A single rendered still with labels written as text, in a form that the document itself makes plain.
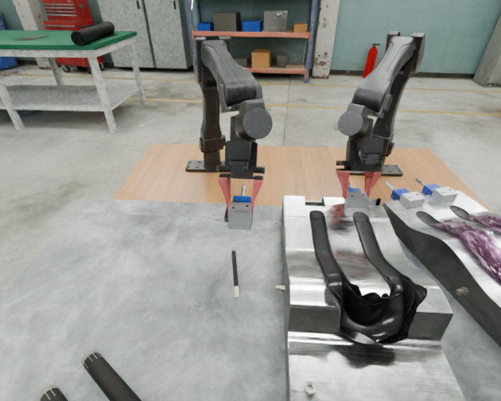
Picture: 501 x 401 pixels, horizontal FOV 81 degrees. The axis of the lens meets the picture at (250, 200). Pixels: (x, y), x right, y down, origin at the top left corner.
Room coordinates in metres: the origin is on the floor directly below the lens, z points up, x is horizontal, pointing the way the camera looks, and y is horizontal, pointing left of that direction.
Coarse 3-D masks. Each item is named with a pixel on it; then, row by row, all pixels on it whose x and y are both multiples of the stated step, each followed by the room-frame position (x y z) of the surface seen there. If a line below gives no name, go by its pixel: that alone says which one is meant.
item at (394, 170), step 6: (384, 156) 0.92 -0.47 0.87; (384, 162) 0.93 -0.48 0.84; (378, 168) 0.91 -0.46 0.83; (384, 168) 0.95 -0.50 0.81; (390, 168) 0.95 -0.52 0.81; (396, 168) 0.95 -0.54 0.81; (354, 174) 0.91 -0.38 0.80; (360, 174) 0.91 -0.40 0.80; (384, 174) 0.91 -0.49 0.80; (390, 174) 0.91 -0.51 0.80; (396, 174) 0.91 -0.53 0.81; (402, 174) 0.91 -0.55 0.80
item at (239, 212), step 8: (232, 200) 0.55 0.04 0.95; (240, 200) 0.55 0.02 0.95; (248, 200) 0.55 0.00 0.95; (232, 208) 0.50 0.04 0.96; (240, 208) 0.50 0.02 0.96; (248, 208) 0.50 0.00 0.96; (232, 216) 0.50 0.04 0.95; (240, 216) 0.49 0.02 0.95; (248, 216) 0.49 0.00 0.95; (232, 224) 0.50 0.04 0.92; (240, 224) 0.50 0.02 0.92; (248, 224) 0.49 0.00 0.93
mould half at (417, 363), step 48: (288, 240) 0.49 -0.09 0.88; (336, 240) 0.49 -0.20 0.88; (384, 240) 0.49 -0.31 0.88; (288, 288) 0.34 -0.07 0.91; (384, 288) 0.32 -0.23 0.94; (432, 288) 0.32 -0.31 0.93; (288, 336) 0.27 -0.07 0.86; (336, 336) 0.27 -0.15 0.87; (432, 336) 0.26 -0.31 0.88; (288, 384) 0.20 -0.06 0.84; (336, 384) 0.20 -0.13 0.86; (384, 384) 0.20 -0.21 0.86; (432, 384) 0.20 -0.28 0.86
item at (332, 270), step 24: (312, 216) 0.57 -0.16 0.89; (360, 216) 0.57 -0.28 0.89; (360, 240) 0.48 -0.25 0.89; (336, 264) 0.39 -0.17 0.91; (384, 264) 0.41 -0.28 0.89; (336, 288) 0.34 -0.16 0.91; (408, 288) 0.32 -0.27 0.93; (360, 312) 0.29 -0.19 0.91; (384, 312) 0.30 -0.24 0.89; (408, 312) 0.27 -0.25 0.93; (360, 336) 0.25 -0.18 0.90; (384, 336) 0.27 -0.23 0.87
